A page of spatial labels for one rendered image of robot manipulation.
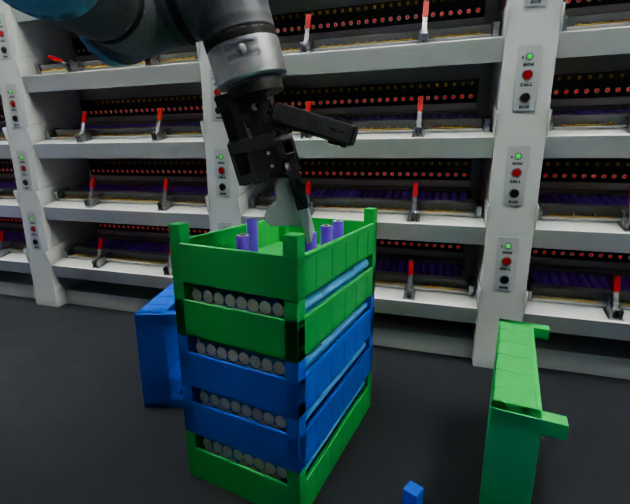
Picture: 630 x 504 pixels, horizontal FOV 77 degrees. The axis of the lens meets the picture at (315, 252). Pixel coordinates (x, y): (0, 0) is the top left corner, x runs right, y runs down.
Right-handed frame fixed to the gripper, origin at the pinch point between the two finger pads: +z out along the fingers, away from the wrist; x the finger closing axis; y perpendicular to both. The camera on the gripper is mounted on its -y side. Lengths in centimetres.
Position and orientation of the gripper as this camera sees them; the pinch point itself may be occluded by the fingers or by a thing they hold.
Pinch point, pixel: (311, 231)
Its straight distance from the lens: 54.9
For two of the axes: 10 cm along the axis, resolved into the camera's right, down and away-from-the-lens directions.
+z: 2.6, 9.4, 2.4
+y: -9.6, 2.7, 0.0
